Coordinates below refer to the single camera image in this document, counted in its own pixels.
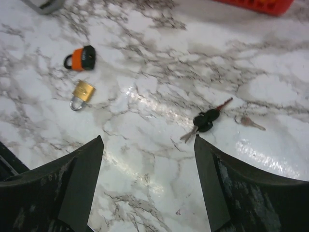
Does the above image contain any orange black padlock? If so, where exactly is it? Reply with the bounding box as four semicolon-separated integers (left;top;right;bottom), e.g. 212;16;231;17
64;45;96;71

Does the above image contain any black head key bunch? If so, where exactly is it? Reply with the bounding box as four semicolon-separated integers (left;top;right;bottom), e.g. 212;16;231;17
180;97;233;143

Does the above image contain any small silver key with ring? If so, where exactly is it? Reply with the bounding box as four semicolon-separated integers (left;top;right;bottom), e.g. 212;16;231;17
234;115;266;131

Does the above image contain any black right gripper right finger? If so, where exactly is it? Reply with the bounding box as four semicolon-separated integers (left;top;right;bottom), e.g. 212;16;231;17
194;136;309;232

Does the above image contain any brass padlock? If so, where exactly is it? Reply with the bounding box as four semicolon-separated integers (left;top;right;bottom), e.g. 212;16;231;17
70;80;96;111

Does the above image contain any grey wrapped roll on table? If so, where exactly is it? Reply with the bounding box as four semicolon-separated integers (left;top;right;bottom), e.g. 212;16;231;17
22;0;65;15

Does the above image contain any red plastic basket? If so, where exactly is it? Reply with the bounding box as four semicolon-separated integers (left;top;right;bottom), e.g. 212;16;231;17
217;0;294;16

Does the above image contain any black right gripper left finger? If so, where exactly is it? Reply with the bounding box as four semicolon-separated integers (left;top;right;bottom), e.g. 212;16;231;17
0;136;104;232

